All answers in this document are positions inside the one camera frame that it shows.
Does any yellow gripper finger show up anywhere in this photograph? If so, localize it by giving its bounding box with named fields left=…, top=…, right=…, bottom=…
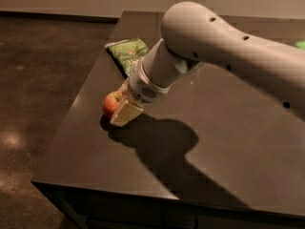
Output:
left=110, top=99, right=144, bottom=127
left=118, top=79, right=129, bottom=95

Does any red apple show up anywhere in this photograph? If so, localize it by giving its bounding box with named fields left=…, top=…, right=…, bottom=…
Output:
left=102, top=91, right=123, bottom=119

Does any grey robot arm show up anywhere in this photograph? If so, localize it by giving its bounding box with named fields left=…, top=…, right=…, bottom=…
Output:
left=111, top=2, right=305, bottom=127

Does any green chip bag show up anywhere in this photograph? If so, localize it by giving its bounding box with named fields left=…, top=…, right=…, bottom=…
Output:
left=105, top=37, right=149, bottom=76

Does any dark table base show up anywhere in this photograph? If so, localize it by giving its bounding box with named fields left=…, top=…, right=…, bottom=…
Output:
left=33, top=181, right=305, bottom=229

